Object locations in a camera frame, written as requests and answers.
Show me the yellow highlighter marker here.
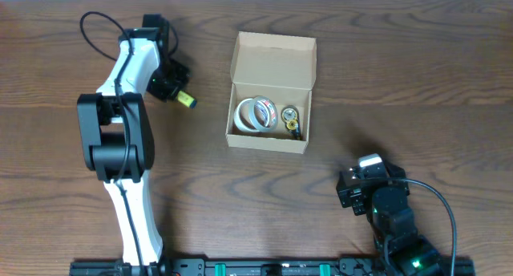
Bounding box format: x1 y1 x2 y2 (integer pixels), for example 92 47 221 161
176 90 197 109

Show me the white masking tape roll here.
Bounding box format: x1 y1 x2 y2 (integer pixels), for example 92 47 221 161
233 98 258 133

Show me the clear adhesive tape roll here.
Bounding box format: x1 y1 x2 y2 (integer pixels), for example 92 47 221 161
248 96 277 132

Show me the brown cardboard box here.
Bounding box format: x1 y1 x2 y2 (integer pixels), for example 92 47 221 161
225 31 317 154

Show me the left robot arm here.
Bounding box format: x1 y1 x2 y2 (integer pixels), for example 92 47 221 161
71 14 197 275

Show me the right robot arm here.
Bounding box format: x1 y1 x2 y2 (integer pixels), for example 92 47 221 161
336 167 451 275

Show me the black mounting rail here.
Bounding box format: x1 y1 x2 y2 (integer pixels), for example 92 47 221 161
69 257 477 276

